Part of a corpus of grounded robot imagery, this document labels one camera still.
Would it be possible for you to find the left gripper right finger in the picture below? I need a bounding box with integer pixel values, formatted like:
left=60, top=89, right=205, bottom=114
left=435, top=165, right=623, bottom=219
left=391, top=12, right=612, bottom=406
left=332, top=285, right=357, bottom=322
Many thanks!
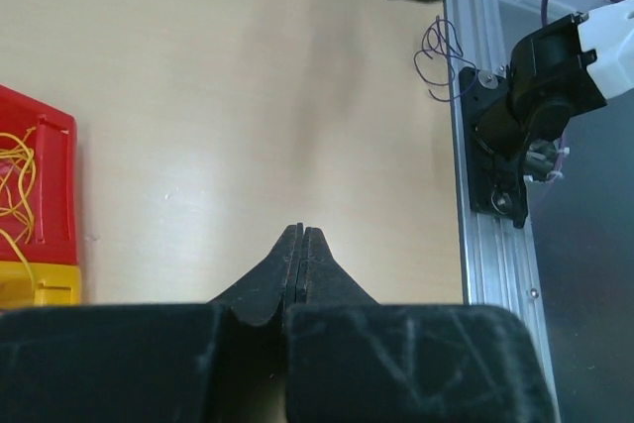
left=285, top=228, right=556, bottom=422

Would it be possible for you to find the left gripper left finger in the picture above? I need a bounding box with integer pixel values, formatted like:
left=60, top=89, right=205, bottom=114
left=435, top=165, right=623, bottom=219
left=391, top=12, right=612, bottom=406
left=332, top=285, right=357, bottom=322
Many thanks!
left=1, top=225, right=302, bottom=422

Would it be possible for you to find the wire bundle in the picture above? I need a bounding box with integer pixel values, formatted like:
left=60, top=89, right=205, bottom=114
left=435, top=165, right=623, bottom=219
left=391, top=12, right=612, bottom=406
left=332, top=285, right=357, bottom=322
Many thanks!
left=413, top=15, right=467, bottom=103

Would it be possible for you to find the yellow plastic bin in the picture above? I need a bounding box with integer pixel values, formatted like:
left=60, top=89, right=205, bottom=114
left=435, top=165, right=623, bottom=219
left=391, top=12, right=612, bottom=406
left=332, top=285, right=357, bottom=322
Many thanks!
left=1, top=262, right=82, bottom=311

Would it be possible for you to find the red plastic bin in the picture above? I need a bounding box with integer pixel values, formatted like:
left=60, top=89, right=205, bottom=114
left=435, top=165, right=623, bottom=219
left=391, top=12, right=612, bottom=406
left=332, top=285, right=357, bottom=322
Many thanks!
left=1, top=86, right=78, bottom=265

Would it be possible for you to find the yellow wire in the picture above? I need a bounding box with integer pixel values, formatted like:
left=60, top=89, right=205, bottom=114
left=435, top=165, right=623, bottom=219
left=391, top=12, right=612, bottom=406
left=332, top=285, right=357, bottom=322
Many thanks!
left=0, top=125, right=41, bottom=290

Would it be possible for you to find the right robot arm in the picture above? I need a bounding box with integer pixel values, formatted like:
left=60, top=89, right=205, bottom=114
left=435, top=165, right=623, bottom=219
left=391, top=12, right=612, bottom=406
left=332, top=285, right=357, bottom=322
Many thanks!
left=474, top=0, right=633, bottom=159

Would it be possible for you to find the aluminium front rail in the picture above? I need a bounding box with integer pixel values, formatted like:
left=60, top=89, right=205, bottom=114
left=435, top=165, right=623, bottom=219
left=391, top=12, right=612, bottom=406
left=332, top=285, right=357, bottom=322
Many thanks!
left=445, top=0, right=547, bottom=345

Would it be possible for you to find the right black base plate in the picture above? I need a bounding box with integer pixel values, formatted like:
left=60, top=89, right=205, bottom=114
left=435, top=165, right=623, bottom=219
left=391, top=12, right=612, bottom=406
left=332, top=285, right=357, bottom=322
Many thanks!
left=459, top=67, right=528, bottom=229

